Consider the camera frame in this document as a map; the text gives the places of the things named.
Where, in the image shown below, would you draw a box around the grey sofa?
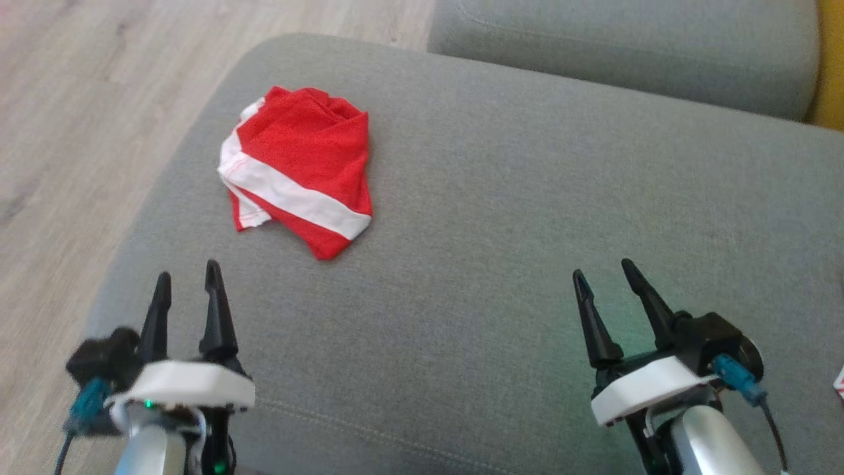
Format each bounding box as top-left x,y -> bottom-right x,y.
82,33 -> 844,475

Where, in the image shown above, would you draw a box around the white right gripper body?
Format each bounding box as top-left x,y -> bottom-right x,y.
590,355 -> 721,427

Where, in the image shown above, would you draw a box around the large yellow sofa cushion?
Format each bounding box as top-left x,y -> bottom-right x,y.
804,0 -> 844,130

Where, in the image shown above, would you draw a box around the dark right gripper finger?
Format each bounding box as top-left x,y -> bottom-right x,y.
621,258 -> 680,351
572,269 -> 624,369

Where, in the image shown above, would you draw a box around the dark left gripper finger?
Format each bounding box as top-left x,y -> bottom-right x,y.
199,259 -> 239,362
137,272 -> 173,364

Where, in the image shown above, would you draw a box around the grey sofa back cushion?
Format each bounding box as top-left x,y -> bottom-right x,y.
427,0 -> 820,123

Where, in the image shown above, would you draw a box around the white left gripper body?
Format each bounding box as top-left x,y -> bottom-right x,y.
107,360 -> 256,413

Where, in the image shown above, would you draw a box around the red shorts with white stripe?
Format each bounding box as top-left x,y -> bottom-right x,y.
218,86 -> 373,261

